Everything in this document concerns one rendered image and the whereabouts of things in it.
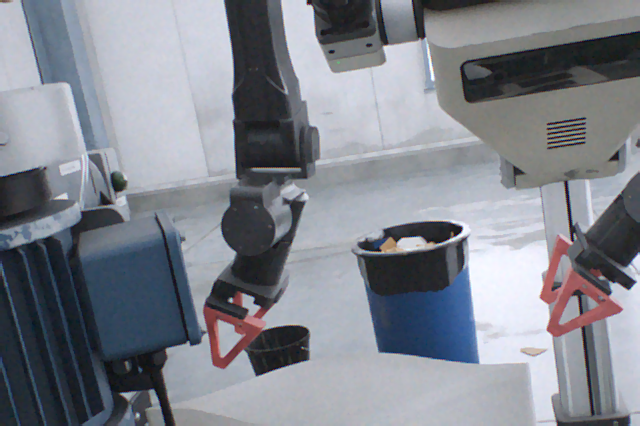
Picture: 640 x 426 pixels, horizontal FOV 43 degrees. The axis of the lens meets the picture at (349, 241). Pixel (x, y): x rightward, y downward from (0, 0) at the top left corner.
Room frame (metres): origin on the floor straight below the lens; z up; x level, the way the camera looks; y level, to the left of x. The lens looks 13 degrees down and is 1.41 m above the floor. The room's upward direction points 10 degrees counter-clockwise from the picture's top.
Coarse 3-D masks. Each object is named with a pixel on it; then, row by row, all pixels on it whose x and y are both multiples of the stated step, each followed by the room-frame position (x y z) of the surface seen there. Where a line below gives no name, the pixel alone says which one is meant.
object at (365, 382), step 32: (256, 384) 0.96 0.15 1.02; (288, 384) 0.97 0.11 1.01; (320, 384) 0.98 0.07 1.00; (352, 384) 0.98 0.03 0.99; (384, 384) 0.96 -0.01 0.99; (416, 384) 0.94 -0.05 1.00; (448, 384) 0.90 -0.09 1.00; (480, 384) 0.85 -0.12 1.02; (512, 384) 0.85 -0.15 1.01; (160, 416) 0.91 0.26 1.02; (192, 416) 0.89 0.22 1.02; (224, 416) 0.93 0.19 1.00; (256, 416) 0.95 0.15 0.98; (288, 416) 0.97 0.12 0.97; (320, 416) 0.98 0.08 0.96; (352, 416) 0.98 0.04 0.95; (384, 416) 0.80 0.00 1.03; (416, 416) 0.81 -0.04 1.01; (448, 416) 0.83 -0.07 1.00; (480, 416) 0.85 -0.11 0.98; (512, 416) 0.85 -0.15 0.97
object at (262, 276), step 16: (288, 240) 0.88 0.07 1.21; (240, 256) 0.87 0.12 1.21; (256, 256) 0.86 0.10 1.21; (272, 256) 0.87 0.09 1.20; (224, 272) 0.87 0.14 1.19; (240, 272) 0.87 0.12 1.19; (256, 272) 0.87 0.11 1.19; (272, 272) 0.87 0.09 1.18; (288, 272) 0.93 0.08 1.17; (224, 288) 0.85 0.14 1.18; (240, 288) 0.85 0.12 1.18; (256, 288) 0.86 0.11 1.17; (272, 288) 0.87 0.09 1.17; (256, 304) 0.84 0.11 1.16
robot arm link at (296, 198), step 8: (288, 184) 0.88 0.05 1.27; (288, 192) 0.87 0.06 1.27; (296, 192) 0.88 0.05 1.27; (304, 192) 0.90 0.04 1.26; (288, 200) 0.84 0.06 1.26; (296, 200) 0.86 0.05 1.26; (304, 200) 0.87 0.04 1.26; (296, 208) 0.86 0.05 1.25; (304, 208) 0.88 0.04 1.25; (296, 216) 0.87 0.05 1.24; (296, 224) 0.87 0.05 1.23; (288, 232) 0.87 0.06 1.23
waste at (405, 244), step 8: (392, 240) 3.29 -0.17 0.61; (400, 240) 3.28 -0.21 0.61; (408, 240) 3.28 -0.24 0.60; (416, 240) 3.26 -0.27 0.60; (424, 240) 3.31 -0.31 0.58; (384, 248) 3.28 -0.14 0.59; (392, 248) 3.28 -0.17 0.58; (400, 248) 3.25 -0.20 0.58; (408, 248) 3.24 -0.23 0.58; (416, 248) 3.12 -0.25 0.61
